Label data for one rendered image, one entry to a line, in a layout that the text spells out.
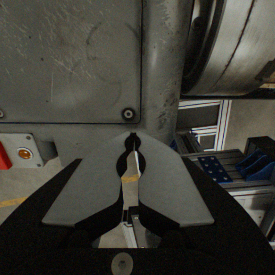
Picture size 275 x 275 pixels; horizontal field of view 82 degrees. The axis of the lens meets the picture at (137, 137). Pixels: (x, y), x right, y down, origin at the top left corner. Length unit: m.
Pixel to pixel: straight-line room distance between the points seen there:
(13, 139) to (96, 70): 0.19
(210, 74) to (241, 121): 1.64
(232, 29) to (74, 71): 0.22
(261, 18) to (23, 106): 0.35
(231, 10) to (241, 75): 0.10
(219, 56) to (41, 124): 0.30
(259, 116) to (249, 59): 1.70
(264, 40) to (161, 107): 0.17
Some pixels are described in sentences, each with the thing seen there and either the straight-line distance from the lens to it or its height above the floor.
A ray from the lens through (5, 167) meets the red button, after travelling 0.38.
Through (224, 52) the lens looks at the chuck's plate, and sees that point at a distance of 0.29.
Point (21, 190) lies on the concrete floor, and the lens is 2.76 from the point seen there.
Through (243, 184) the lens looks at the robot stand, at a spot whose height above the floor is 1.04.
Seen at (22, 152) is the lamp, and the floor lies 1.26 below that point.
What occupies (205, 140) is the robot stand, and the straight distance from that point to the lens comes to 1.61.
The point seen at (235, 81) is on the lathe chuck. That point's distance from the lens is 0.34.
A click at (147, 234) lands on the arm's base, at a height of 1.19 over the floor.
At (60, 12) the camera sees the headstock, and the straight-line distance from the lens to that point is 0.25.
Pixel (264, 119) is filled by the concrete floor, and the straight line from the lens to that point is 2.05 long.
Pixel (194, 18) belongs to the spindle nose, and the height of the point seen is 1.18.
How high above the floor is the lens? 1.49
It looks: 61 degrees down
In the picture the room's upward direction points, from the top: 179 degrees counter-clockwise
